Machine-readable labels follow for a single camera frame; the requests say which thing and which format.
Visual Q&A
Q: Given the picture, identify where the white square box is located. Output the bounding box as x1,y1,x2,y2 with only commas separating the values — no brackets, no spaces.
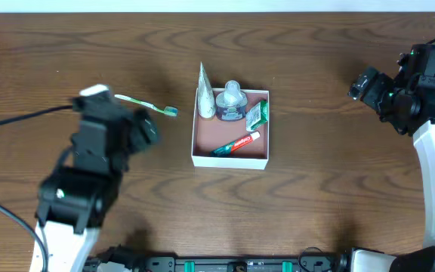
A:
191,102,270,170

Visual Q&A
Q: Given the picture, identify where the white Pantene tube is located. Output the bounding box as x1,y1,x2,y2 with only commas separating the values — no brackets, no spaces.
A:
197,63,216,119

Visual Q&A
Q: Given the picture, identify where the red green toothpaste tube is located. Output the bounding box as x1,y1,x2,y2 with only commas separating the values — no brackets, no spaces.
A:
211,131,261,157

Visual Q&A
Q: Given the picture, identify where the small clear pump bottle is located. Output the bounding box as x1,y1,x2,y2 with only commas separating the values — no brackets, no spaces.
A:
215,80,248,122

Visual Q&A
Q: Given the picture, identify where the green white soap box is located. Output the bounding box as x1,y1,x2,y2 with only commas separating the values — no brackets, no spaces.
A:
245,100,269,131

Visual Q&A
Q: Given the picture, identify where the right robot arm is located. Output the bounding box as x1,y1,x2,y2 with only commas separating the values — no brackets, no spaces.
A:
348,42,435,271

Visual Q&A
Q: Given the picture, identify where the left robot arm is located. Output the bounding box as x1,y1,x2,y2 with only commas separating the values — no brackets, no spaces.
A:
30,91,159,271

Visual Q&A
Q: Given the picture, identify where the white green toothbrush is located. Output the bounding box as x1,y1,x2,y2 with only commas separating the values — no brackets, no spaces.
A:
114,94,178,117

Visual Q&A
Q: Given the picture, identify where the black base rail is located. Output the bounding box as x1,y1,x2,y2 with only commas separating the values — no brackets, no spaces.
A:
85,245,354,272

